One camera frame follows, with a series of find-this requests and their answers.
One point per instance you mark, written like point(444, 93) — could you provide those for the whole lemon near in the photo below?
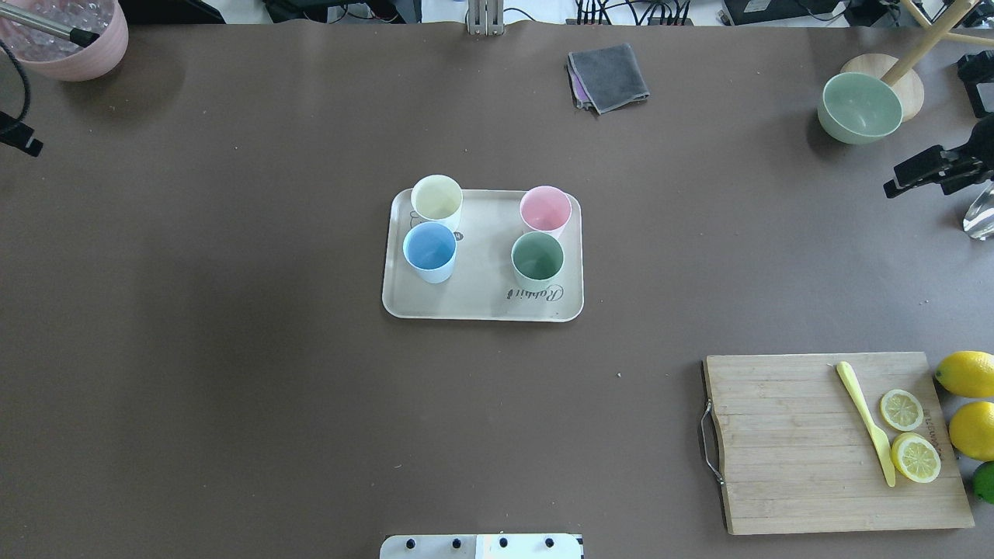
point(971, 430)

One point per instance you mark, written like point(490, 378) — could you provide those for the cream white cup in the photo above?
point(438, 198)

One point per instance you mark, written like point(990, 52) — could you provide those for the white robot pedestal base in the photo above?
point(484, 545)

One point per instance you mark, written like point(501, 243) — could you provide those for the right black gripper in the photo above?
point(957, 164)

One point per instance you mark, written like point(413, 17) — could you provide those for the green bowl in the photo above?
point(857, 108)

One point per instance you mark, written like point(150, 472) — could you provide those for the cream rabbit tray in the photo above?
point(483, 286)

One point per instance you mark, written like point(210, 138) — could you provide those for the lemon slice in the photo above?
point(901, 410)
point(915, 457)

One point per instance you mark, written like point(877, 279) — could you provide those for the clear glass mug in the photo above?
point(978, 220)

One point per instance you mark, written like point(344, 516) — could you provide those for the black frame tray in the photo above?
point(976, 73)

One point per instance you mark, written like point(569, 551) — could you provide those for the yellow plastic knife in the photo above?
point(880, 441)

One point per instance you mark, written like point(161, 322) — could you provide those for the grey folded cloth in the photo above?
point(611, 76)

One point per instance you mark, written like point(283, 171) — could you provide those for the pink cup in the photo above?
point(546, 209)

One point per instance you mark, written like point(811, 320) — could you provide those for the green lime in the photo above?
point(982, 482)

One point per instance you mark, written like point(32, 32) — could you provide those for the blue cup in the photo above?
point(431, 249)

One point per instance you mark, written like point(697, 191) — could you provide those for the pink bowl with ice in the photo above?
point(61, 59)

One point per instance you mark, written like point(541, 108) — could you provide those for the whole lemon far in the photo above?
point(967, 373)

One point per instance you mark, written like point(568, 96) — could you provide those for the metal muddler with black tip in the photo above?
point(78, 36)

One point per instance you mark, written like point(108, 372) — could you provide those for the lemon slice upper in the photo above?
point(901, 410)

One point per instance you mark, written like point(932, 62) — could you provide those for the purple folded cloth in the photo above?
point(581, 99)

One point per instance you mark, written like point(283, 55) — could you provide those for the green cup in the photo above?
point(537, 258)

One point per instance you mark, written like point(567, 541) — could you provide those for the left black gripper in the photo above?
point(17, 134)

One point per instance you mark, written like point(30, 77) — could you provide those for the whole lemon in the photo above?
point(967, 373)
point(971, 430)

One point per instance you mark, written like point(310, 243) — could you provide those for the lemon slice lower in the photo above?
point(915, 457)

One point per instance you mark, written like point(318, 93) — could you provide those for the bamboo cutting board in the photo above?
point(793, 455)

